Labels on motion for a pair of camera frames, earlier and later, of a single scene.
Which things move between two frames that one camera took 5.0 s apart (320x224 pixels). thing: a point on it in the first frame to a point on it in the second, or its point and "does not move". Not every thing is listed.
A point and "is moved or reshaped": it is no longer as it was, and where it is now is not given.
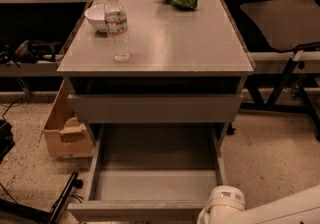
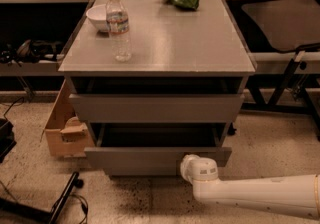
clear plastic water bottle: (117, 27) does not move
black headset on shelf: (30, 52) does not move
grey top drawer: (159, 108) does not move
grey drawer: (152, 173) is moved or reshaped
